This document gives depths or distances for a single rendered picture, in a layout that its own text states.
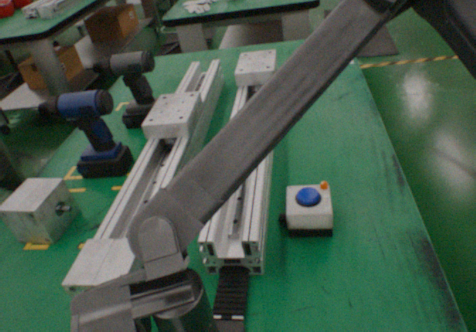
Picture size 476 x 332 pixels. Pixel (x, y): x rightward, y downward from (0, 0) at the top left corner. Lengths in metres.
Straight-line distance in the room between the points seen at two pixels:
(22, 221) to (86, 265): 0.26
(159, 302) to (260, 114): 0.21
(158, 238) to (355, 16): 0.32
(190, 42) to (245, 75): 1.41
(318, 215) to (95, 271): 0.37
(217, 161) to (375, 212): 0.45
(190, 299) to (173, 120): 0.57
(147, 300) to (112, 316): 0.03
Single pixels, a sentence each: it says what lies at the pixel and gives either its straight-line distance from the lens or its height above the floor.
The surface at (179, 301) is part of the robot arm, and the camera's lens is 0.38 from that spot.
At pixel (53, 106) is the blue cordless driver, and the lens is 0.95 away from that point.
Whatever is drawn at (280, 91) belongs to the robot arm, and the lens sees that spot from 0.41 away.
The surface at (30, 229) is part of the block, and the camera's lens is 0.88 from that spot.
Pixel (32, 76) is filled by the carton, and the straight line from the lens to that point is 3.60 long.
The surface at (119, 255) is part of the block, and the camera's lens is 0.64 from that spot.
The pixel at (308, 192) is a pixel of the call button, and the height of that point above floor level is 0.85.
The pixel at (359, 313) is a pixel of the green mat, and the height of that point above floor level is 0.78.
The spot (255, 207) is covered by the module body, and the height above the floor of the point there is 0.86.
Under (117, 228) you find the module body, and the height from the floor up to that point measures 0.85.
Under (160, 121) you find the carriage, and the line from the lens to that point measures 0.90.
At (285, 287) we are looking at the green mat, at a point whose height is 0.78.
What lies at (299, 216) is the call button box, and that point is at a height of 0.84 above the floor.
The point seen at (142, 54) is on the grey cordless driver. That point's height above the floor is 0.99.
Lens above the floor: 1.31
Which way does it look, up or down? 34 degrees down
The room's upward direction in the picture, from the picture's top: 11 degrees counter-clockwise
